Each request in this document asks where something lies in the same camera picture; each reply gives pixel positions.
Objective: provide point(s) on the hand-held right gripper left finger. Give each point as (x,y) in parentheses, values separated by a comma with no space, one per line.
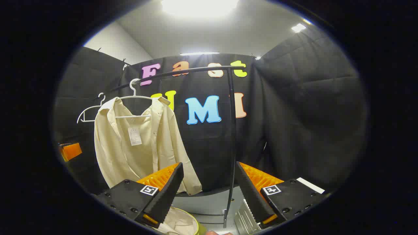
(166,195)

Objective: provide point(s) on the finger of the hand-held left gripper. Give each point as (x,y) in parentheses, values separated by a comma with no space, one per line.
(72,151)

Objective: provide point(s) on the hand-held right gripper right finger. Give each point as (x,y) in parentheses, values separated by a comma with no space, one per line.
(251,195)

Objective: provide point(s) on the yellow-green laundry hamper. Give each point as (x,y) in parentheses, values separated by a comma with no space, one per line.
(179,223)

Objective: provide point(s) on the cream button-up shirt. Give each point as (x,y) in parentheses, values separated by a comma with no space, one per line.
(147,153)

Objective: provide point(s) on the white plastic clothes hanger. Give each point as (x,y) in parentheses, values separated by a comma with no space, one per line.
(102,103)
(133,92)

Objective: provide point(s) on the black metal clothes rack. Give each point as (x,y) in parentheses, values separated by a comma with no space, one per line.
(232,130)

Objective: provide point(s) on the ceiling strip light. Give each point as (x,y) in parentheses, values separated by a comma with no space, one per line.
(199,53)

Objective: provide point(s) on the small ceiling light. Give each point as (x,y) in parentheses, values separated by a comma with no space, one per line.
(298,27)

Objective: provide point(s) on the large ceiling light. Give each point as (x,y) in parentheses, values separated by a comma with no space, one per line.
(199,6)

